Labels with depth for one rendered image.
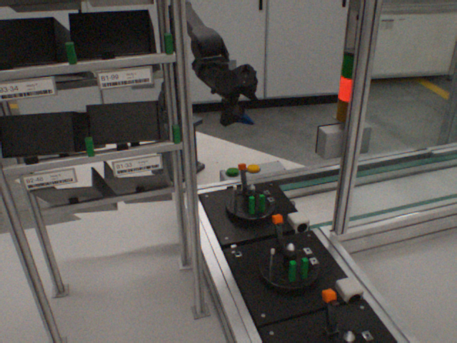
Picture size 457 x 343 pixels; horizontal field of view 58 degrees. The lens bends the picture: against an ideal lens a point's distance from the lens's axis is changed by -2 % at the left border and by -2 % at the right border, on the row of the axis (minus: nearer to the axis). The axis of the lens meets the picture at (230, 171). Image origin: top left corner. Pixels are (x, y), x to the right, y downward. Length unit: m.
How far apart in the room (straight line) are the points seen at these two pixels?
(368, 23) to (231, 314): 0.64
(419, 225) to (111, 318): 0.85
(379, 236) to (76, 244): 0.85
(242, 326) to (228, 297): 0.08
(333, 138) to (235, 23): 3.17
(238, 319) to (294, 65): 3.60
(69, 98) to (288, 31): 2.18
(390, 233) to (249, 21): 3.15
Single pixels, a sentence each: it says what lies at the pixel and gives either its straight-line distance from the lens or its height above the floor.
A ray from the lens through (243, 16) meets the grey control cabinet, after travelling 4.09.
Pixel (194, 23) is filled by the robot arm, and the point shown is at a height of 1.43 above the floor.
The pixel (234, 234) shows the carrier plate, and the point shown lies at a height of 0.97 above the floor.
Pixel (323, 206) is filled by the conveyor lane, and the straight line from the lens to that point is 1.29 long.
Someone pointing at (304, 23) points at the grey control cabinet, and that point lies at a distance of 4.25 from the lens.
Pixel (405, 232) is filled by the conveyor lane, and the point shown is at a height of 0.91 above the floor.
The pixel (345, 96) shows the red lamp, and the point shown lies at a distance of 0.96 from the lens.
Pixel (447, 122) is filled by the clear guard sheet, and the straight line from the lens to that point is 1.15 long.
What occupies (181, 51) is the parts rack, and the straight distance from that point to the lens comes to 0.71.
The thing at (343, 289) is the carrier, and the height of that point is 0.99.
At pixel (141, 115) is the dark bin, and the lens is 0.79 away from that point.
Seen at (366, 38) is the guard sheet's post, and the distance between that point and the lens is 0.91.
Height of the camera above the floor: 1.65
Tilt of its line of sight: 30 degrees down
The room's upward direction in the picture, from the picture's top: 1 degrees counter-clockwise
